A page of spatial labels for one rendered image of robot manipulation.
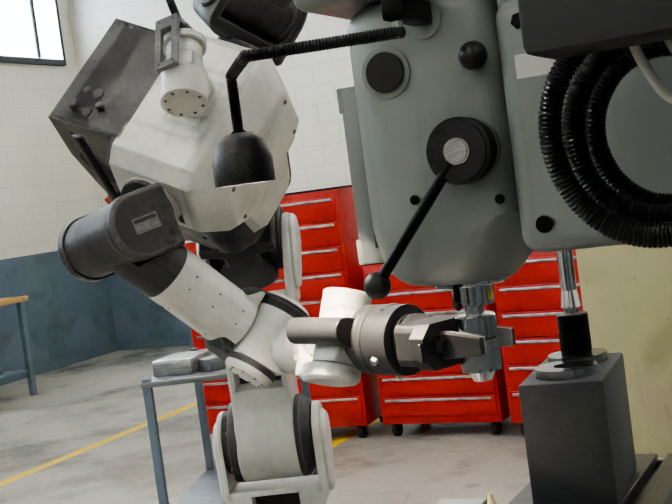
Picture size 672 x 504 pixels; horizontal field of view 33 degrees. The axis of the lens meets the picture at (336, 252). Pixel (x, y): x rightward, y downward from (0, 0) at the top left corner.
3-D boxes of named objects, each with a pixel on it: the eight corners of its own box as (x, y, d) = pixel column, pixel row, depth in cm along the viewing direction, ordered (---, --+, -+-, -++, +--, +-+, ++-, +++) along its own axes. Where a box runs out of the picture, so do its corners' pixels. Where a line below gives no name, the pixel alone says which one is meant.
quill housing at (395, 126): (362, 297, 128) (324, 8, 126) (429, 274, 146) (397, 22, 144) (527, 283, 119) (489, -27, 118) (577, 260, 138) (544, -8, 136)
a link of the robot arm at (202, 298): (240, 384, 180) (130, 306, 169) (281, 314, 183) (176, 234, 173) (278, 393, 170) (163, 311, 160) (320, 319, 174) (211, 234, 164)
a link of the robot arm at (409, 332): (417, 311, 131) (344, 312, 140) (427, 394, 132) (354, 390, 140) (486, 293, 140) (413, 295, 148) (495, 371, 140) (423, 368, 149)
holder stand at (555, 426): (533, 514, 164) (515, 376, 163) (560, 472, 184) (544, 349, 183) (619, 512, 159) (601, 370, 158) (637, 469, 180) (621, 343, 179)
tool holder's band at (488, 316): (504, 318, 134) (502, 309, 133) (482, 325, 130) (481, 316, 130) (469, 319, 137) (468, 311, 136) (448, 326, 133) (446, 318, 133)
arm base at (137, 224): (94, 305, 168) (43, 246, 165) (144, 251, 177) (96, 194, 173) (151, 282, 158) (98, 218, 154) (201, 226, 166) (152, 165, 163)
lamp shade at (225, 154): (213, 188, 138) (206, 137, 138) (272, 181, 140) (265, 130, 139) (217, 187, 131) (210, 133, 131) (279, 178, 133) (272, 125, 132)
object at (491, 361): (510, 364, 134) (504, 318, 134) (488, 373, 130) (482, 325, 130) (475, 365, 137) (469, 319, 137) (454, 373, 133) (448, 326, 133)
